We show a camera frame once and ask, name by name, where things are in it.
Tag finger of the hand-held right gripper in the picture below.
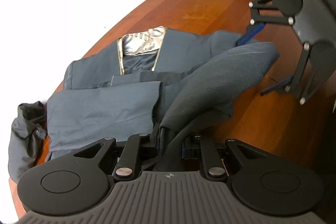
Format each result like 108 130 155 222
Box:
260 41 313 105
236 0 295 46

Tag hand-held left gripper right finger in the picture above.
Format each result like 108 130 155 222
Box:
183 134 266 180

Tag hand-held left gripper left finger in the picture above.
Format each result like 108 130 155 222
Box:
73 123 161 179

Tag dark grey shorts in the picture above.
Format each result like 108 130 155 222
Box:
46 26 280 172

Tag dark garment at table edge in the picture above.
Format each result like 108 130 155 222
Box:
9 101 49 182

